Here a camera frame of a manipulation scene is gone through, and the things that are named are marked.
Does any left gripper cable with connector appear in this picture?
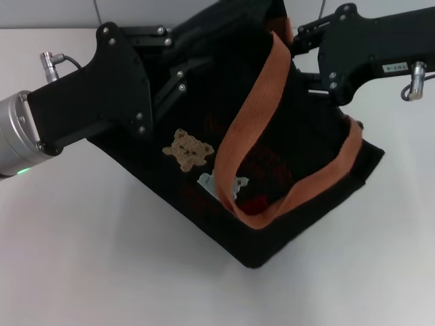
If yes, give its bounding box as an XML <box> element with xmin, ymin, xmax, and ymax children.
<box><xmin>39</xmin><ymin>51</ymin><xmax>83</xmax><ymax>83</ymax></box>

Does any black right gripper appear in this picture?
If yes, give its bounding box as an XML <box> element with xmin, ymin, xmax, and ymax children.
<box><xmin>288</xmin><ymin>3</ymin><xmax>435</xmax><ymax>107</ymax></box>

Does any right gripper cable with connector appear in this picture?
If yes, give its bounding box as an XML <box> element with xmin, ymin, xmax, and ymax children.
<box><xmin>400</xmin><ymin>60</ymin><xmax>428</xmax><ymax>103</ymax></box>

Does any gripper cable with connector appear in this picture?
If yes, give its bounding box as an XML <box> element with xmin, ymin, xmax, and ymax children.
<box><xmin>400</xmin><ymin>60</ymin><xmax>428</xmax><ymax>103</ymax></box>
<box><xmin>39</xmin><ymin>51</ymin><xmax>83</xmax><ymax>83</ymax></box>

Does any black bag with orange straps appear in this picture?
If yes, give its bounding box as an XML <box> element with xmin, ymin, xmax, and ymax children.
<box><xmin>84</xmin><ymin>0</ymin><xmax>387</xmax><ymax>271</ymax></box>

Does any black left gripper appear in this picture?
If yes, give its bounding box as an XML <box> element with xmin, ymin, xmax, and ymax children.
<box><xmin>26</xmin><ymin>21</ymin><xmax>188</xmax><ymax>156</ymax></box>

